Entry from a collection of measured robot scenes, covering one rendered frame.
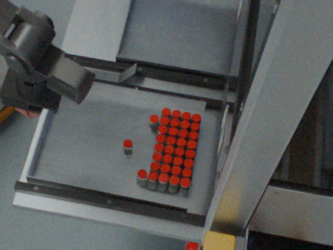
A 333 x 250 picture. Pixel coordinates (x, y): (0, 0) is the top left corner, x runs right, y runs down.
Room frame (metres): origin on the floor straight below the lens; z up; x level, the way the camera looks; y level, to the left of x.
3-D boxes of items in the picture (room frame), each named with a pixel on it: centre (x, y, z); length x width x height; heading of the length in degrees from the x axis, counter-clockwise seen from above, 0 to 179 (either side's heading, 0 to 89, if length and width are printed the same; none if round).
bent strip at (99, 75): (0.81, 0.08, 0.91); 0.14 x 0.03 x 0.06; 82
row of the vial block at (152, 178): (0.62, -0.05, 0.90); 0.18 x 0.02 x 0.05; 171
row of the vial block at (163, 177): (0.61, -0.07, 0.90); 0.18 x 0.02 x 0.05; 171
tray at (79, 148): (0.63, 0.04, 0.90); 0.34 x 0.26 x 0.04; 81
